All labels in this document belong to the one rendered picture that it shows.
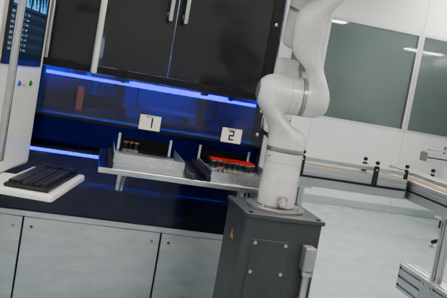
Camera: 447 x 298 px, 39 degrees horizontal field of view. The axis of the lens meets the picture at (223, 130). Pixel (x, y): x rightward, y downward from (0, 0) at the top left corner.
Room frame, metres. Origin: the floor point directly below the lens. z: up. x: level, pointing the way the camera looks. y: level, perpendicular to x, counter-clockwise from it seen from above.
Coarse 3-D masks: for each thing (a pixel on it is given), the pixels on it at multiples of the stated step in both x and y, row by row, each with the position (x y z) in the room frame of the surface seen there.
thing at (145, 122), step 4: (140, 116) 2.49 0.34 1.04; (144, 116) 2.49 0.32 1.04; (148, 116) 2.50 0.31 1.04; (152, 116) 2.50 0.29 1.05; (156, 116) 2.50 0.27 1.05; (140, 120) 2.49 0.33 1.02; (144, 120) 2.49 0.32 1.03; (148, 120) 2.50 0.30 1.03; (156, 120) 2.50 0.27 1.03; (160, 120) 2.51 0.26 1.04; (140, 124) 2.49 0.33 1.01; (144, 124) 2.50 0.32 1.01; (148, 124) 2.50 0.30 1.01; (152, 124) 2.50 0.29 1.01; (156, 124) 2.50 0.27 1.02; (140, 128) 2.49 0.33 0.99; (144, 128) 2.50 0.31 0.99; (148, 128) 2.50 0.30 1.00; (152, 128) 2.50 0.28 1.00; (156, 128) 2.51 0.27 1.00
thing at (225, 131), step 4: (224, 128) 2.56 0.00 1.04; (228, 128) 2.56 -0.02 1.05; (232, 128) 2.57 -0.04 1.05; (224, 132) 2.56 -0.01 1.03; (228, 132) 2.56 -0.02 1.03; (232, 132) 2.57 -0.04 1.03; (236, 132) 2.57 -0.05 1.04; (240, 132) 2.57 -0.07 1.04; (224, 136) 2.56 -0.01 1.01; (228, 136) 2.57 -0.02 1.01; (232, 136) 2.57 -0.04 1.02; (236, 136) 2.57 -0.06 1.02; (240, 136) 2.58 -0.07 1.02; (220, 140) 2.56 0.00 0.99; (224, 140) 2.56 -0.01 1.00; (228, 140) 2.57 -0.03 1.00; (236, 140) 2.57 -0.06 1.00; (240, 140) 2.58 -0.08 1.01
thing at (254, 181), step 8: (200, 160) 2.44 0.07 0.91; (208, 168) 2.25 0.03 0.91; (216, 176) 2.18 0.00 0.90; (224, 176) 2.19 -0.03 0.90; (232, 176) 2.19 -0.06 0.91; (240, 176) 2.20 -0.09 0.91; (248, 176) 2.20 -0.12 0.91; (256, 176) 2.48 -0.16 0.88; (240, 184) 2.20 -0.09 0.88; (248, 184) 2.21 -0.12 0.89; (256, 184) 2.21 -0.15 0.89
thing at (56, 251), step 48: (0, 240) 2.40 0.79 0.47; (48, 240) 2.44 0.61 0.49; (96, 240) 2.47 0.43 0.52; (144, 240) 2.51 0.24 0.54; (192, 240) 2.55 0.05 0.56; (0, 288) 2.41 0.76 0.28; (48, 288) 2.44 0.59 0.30; (96, 288) 2.48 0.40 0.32; (144, 288) 2.52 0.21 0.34; (192, 288) 2.56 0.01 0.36
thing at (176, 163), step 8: (112, 144) 2.54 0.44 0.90; (112, 152) 2.39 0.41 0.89; (120, 152) 2.49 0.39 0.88; (128, 152) 2.53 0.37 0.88; (176, 152) 2.54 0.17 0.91; (120, 160) 2.22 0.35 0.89; (128, 160) 2.23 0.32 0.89; (136, 160) 2.24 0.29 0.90; (144, 160) 2.24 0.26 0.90; (152, 160) 2.25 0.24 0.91; (160, 160) 2.25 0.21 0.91; (168, 160) 2.26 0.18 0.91; (176, 160) 2.48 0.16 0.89; (160, 168) 2.25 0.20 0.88; (168, 168) 2.26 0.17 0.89; (176, 168) 2.27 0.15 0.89
